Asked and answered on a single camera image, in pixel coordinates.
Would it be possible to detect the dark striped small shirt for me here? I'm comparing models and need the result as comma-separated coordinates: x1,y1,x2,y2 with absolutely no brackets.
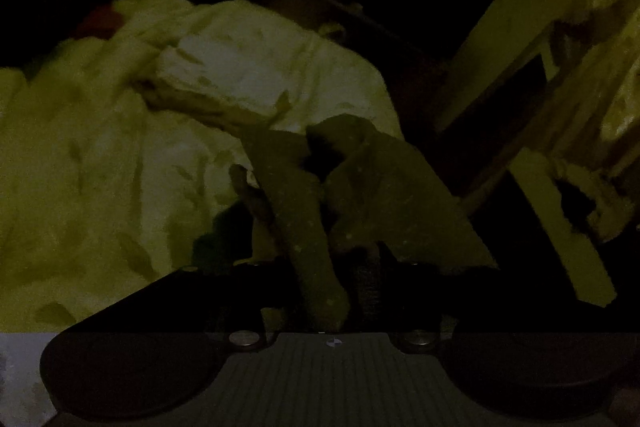
241,114,495,331

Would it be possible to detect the floral white bed duvet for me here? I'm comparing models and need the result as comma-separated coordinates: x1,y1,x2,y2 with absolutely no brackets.
0,0,404,427

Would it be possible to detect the folded light cloth stack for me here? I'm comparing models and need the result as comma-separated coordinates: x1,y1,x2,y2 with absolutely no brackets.
132,35,294,126

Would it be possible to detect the small red item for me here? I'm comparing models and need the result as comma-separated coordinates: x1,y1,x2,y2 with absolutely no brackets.
84,5,124,35

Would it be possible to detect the white chair frame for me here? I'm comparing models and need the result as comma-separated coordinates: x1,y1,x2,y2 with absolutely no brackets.
209,0,622,308

